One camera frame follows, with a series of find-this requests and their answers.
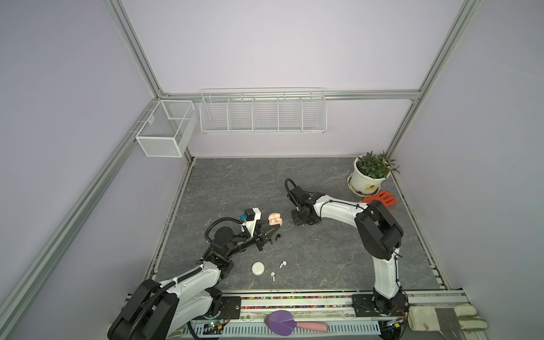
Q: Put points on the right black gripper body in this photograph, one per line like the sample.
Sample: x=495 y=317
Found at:
x=298 y=218

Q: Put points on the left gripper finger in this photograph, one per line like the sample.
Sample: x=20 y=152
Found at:
x=266 y=227
x=269 y=237

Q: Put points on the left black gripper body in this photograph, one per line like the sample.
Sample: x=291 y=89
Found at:
x=258 y=239

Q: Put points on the pink earbud charging case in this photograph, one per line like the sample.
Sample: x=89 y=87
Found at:
x=275 y=219

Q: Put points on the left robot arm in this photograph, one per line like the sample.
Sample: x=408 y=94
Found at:
x=225 y=238

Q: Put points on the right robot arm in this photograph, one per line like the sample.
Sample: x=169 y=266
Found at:
x=380 y=233

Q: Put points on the white earbud charging case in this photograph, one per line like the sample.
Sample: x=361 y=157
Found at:
x=258 y=268

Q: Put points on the white plant pot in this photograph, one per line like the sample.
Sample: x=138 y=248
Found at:
x=361 y=185

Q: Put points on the red rubber glove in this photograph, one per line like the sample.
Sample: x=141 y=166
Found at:
x=385 y=197

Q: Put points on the green potted plant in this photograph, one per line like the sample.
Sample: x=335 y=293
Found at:
x=376 y=165

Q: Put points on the white mesh box basket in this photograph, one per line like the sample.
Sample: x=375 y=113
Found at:
x=168 y=129

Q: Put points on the right white work glove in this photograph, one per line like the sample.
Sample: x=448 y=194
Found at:
x=460 y=317

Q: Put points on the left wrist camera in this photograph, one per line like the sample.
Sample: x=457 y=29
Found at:
x=249 y=219

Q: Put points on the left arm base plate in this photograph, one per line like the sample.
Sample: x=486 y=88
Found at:
x=226 y=307

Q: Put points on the purple scoop pink handle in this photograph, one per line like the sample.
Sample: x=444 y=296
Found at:
x=282 y=323

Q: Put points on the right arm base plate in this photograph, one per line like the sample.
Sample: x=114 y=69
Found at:
x=367 y=305

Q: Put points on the white wire shelf basket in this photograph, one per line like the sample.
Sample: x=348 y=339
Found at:
x=264 y=110

